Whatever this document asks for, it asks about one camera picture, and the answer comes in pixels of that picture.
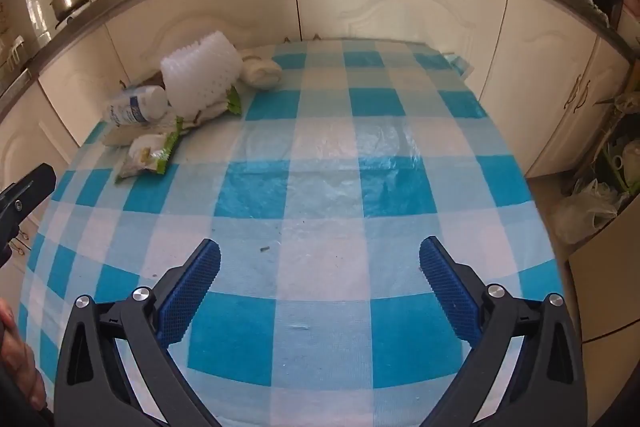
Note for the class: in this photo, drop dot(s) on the beige panel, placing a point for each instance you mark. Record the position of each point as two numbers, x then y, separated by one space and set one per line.
610 287

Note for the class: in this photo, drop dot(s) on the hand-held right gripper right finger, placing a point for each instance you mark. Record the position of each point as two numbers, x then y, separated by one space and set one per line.
447 287

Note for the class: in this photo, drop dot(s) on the blue white checked tablecloth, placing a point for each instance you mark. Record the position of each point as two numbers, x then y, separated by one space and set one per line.
320 267

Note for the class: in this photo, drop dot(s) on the person's left hand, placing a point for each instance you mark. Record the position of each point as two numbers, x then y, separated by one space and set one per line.
17 352

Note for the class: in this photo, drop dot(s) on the white plastic bag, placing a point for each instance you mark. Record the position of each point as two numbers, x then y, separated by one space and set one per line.
585 212

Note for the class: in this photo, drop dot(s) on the white green-edged snack wrapper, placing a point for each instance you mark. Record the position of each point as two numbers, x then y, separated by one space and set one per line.
232 104
145 157

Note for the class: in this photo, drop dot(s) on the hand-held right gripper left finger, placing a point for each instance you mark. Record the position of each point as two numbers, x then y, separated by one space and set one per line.
192 287

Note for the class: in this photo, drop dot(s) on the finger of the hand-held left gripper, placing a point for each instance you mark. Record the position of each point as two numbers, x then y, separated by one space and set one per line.
30 192

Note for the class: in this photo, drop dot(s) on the white induction cooker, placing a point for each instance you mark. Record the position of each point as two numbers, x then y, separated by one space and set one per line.
70 18

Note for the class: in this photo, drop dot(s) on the clear plastic bag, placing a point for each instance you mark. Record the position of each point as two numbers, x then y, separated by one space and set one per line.
325 187

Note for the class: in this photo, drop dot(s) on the white foam fruit net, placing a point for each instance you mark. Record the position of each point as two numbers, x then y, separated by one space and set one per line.
200 72

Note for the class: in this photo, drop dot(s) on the beige bread roll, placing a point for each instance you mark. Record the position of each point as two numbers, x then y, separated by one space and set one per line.
262 72

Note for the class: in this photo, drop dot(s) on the white plastic bottle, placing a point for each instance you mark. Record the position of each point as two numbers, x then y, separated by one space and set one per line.
135 107

